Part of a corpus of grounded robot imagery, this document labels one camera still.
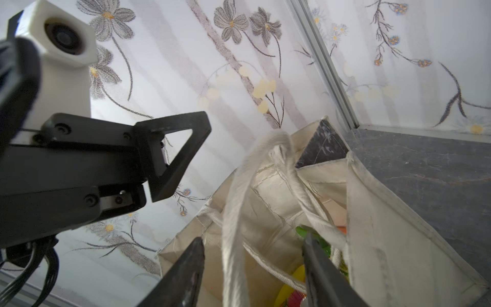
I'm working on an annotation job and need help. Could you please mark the green snack bag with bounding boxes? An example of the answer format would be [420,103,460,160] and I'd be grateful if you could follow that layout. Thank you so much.
[295,225,331,258]

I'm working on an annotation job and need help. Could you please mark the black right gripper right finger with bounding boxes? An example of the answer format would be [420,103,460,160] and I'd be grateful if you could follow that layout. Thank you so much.
[303,234,368,307]

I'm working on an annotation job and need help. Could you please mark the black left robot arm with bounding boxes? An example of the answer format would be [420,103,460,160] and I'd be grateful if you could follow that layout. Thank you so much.
[1,1,212,248]

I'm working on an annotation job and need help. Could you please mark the cream canvas tote bag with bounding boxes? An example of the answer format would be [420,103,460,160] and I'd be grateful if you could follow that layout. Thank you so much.
[159,119,489,306]

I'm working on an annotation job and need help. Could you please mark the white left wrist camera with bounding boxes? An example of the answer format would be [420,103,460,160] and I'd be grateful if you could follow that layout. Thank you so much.
[14,1,98,130]

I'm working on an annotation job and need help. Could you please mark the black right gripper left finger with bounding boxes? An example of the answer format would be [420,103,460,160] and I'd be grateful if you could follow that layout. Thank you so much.
[139,237,205,307]

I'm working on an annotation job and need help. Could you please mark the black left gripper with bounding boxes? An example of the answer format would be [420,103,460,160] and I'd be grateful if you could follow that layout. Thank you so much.
[1,111,212,248]

